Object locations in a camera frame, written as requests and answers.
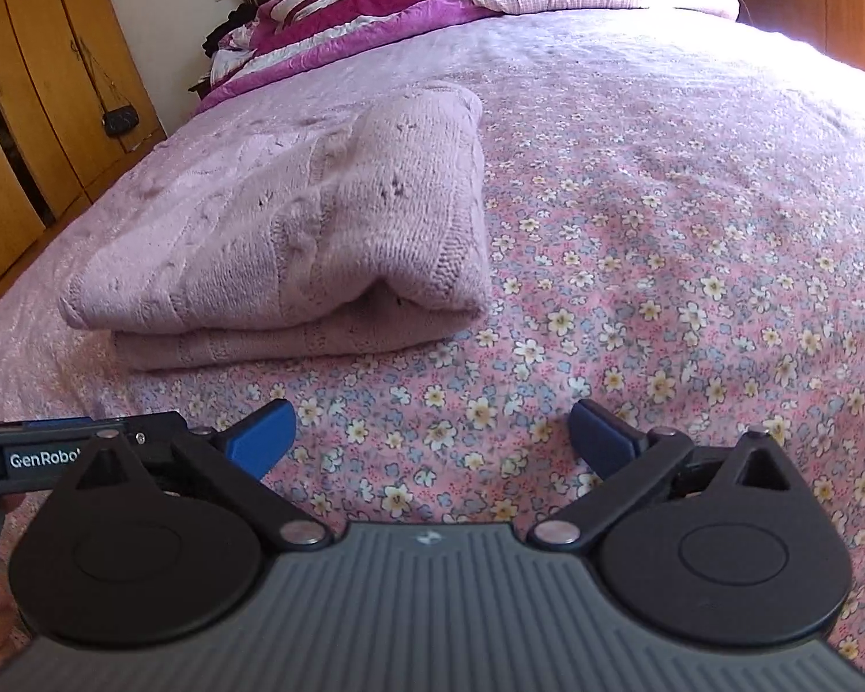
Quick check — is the small black bag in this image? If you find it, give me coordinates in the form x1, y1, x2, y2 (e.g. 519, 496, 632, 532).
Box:
101, 107, 141, 137

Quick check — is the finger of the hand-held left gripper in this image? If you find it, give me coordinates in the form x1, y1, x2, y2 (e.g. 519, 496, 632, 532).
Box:
0, 411, 189, 449

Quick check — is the wooden dresser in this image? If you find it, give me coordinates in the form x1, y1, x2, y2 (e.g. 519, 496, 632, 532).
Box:
729, 0, 865, 91

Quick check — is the pink knit sweater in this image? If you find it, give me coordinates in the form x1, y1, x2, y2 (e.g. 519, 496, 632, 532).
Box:
58, 81, 490, 376

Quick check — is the pink floral bed sheet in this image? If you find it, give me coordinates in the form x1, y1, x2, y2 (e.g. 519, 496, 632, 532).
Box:
0, 0, 865, 664

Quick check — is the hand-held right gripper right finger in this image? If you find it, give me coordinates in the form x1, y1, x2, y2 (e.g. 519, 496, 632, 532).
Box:
528, 398, 798, 549

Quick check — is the magenta striped quilt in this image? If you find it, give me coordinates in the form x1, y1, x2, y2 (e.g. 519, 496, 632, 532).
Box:
191, 0, 502, 115

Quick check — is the dark clothes pile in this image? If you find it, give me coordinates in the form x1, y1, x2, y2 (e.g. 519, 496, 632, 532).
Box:
202, 3, 261, 59

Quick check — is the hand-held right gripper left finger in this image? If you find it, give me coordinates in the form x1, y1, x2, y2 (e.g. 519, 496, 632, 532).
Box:
68, 398, 333, 549

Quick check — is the wooden wardrobe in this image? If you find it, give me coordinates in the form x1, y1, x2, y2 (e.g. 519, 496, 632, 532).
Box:
0, 0, 167, 336

